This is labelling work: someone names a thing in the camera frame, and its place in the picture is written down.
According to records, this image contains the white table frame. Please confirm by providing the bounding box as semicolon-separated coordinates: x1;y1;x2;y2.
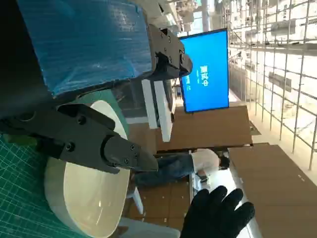
141;79;174;142

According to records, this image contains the seated person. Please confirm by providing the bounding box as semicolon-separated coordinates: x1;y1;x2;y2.
135;148;231;186

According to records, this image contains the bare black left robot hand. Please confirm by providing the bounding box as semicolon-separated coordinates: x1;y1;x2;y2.
0;0;193;174

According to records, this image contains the blue monitor screen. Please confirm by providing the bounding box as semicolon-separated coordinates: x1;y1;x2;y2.
178;28;230;114

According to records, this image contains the white plate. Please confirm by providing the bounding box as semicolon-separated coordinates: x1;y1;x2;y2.
44;100;131;236

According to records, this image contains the brown cardboard panel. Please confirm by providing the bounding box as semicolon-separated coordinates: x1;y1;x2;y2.
156;105;253;152
227;145;317;238

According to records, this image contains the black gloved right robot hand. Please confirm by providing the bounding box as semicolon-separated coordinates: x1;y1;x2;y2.
180;185;256;238

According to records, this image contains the green cutting mat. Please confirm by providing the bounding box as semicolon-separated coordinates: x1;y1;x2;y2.
0;89;129;238

